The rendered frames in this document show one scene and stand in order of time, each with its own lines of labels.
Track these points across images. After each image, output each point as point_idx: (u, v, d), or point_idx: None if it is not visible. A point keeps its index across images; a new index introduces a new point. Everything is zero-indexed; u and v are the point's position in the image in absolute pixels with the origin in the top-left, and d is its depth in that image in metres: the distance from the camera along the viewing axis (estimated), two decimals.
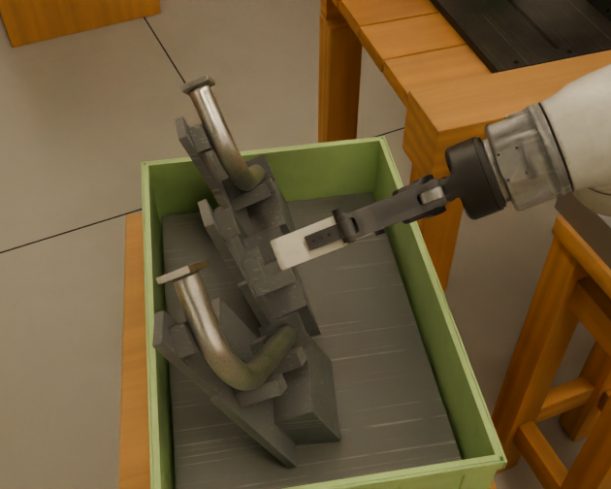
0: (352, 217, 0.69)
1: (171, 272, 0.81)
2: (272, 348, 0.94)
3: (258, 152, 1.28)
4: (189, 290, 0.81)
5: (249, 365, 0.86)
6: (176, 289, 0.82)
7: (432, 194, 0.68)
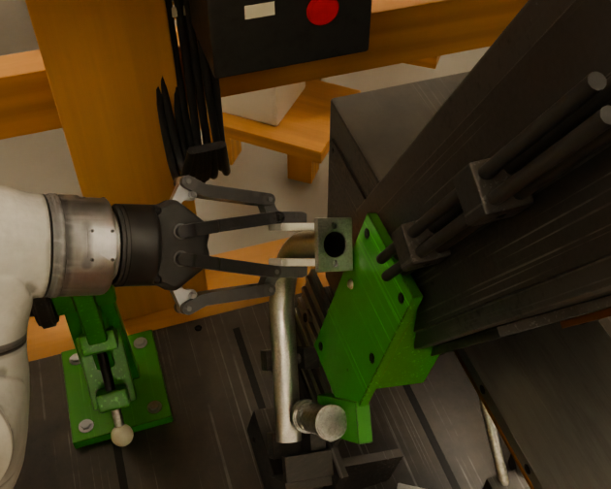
0: (266, 212, 0.75)
1: (341, 231, 0.78)
2: (278, 357, 0.89)
3: None
4: None
5: (277, 285, 0.89)
6: (337, 240, 0.79)
7: (190, 179, 0.72)
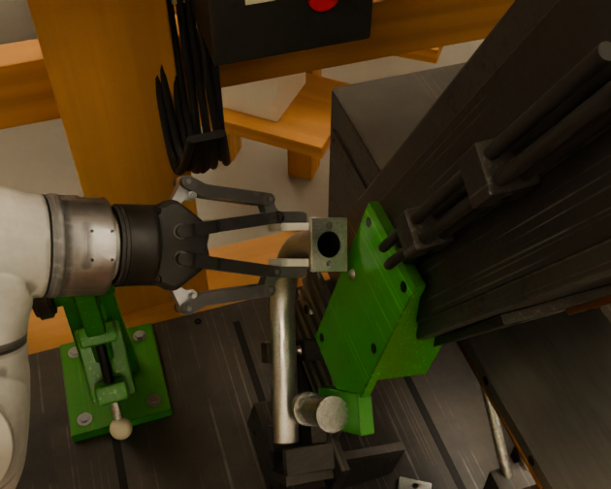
0: (265, 212, 0.75)
1: (337, 231, 0.77)
2: (277, 357, 0.89)
3: None
4: None
5: (277, 285, 0.88)
6: (334, 240, 0.79)
7: (189, 179, 0.72)
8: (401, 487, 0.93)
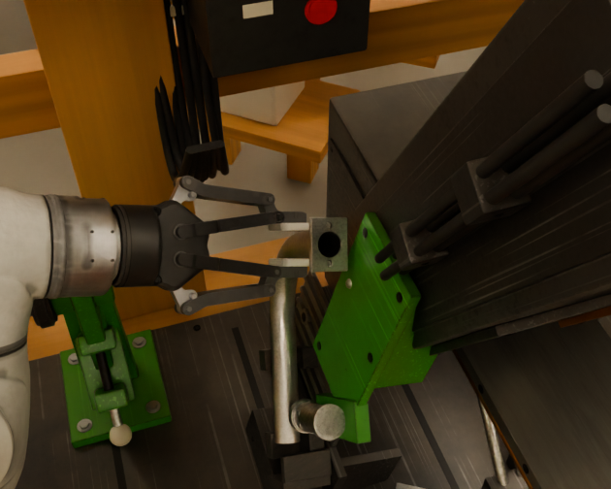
0: (265, 212, 0.75)
1: (337, 231, 0.77)
2: (277, 357, 0.89)
3: None
4: None
5: (276, 285, 0.88)
6: (334, 240, 0.79)
7: (189, 179, 0.72)
8: None
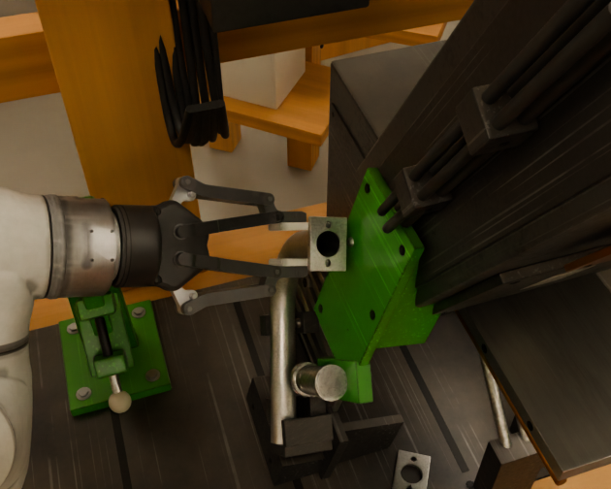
0: (265, 212, 0.75)
1: (336, 231, 0.77)
2: (276, 357, 0.88)
3: None
4: None
5: (277, 285, 0.88)
6: (333, 240, 0.79)
7: (189, 179, 0.72)
8: (400, 460, 0.93)
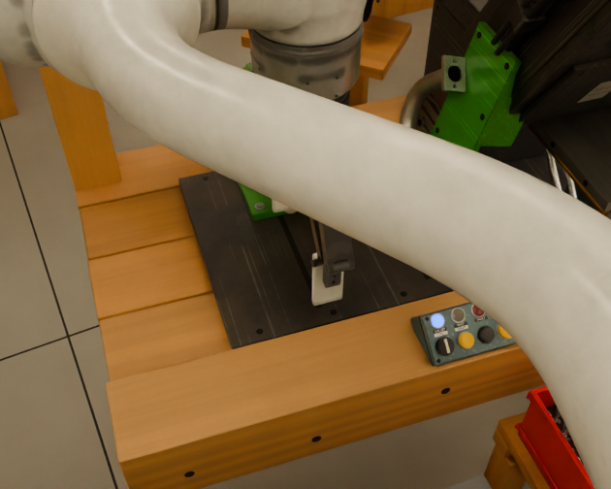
0: (325, 249, 0.68)
1: (459, 65, 1.18)
2: None
3: None
4: None
5: (405, 117, 1.29)
6: (455, 74, 1.20)
7: None
8: None
